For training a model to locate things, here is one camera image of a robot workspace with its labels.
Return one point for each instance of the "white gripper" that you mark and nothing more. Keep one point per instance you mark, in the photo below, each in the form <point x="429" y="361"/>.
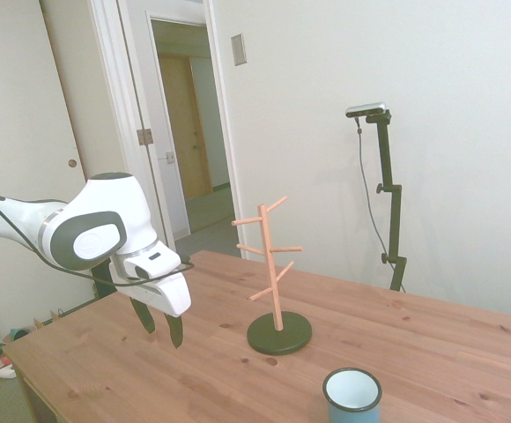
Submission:
<point x="172" y="295"/>

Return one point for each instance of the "blue enamel mug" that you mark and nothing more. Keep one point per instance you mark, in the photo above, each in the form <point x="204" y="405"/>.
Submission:
<point x="352" y="412"/>

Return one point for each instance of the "wooden mug tree black base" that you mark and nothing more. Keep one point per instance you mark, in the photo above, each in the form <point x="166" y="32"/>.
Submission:
<point x="279" y="337"/>

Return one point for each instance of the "white open door leaf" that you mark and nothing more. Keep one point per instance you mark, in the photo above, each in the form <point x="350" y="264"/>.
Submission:
<point x="172" y="198"/>

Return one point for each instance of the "teal floor object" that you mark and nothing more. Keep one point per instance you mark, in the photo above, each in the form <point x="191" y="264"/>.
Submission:
<point x="19" y="333"/>

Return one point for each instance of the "white floor object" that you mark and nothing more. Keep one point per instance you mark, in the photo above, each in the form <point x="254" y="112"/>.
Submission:
<point x="4" y="372"/>

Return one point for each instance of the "brown round door knob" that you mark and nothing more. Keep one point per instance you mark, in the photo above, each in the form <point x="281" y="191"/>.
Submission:
<point x="72" y="164"/>

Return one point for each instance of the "metal door hinge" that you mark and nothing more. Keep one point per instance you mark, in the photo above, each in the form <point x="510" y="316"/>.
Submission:
<point x="145" y="136"/>

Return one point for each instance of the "wooden hallway door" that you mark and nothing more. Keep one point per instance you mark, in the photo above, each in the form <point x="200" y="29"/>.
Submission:
<point x="180" y="110"/>

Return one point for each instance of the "white door with brown knob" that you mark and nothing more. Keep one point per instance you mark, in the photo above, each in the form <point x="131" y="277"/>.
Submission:
<point x="83" y="110"/>

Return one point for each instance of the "black camera stand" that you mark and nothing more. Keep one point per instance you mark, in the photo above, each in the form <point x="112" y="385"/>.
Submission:
<point x="395" y="220"/>

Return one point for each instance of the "grey wall switch plate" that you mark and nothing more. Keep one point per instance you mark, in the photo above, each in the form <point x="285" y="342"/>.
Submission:
<point x="239" y="49"/>

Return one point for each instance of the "grey camera on stand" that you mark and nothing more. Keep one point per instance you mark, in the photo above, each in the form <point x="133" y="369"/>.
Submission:
<point x="366" y="109"/>

